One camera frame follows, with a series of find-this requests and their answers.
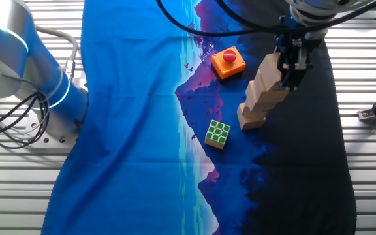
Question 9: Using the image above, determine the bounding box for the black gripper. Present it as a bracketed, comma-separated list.
[274, 31, 322, 93]

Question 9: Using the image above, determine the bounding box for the orange square base block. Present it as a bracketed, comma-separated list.
[211, 46, 247, 80]

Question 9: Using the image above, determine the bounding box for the Rubik's cube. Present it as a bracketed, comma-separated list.
[204, 119, 232, 150]

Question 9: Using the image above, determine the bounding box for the blue mountain print cloth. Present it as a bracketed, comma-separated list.
[40, 0, 358, 235]

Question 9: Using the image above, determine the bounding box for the grey hose with metal connector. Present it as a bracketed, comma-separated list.
[34, 25, 80, 81]

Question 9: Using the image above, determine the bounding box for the black cable bundle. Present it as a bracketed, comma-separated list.
[0, 65, 51, 150]

